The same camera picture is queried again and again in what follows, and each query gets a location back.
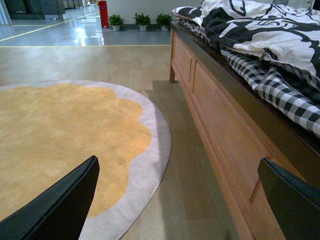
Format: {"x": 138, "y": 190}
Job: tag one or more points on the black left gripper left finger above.
{"x": 58, "y": 213}

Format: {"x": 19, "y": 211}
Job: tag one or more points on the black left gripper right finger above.
{"x": 294, "y": 202}

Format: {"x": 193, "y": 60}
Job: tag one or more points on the yellow and grey round rug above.
{"x": 48, "y": 129}

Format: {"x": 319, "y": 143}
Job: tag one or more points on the black and white checkered sheet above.
{"x": 295, "y": 94}

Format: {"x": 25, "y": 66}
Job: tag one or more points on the black and white patterned duvet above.
{"x": 278, "y": 33}

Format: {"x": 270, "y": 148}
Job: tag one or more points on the left potted green plant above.
{"x": 115, "y": 21}

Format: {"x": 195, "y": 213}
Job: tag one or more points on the potted green plant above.
{"x": 164, "y": 21}
{"x": 115, "y": 21}
{"x": 142, "y": 21}

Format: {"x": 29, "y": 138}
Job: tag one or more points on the red fire extinguisher cabinet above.
{"x": 103, "y": 11}

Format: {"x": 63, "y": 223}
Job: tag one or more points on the grey machine cabinet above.
{"x": 35, "y": 9}

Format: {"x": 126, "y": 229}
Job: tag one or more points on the middle potted green plant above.
{"x": 142, "y": 21}

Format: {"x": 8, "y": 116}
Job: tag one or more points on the right potted green plant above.
{"x": 164, "y": 21}

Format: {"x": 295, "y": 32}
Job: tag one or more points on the wooden bed frame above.
{"x": 238, "y": 129}

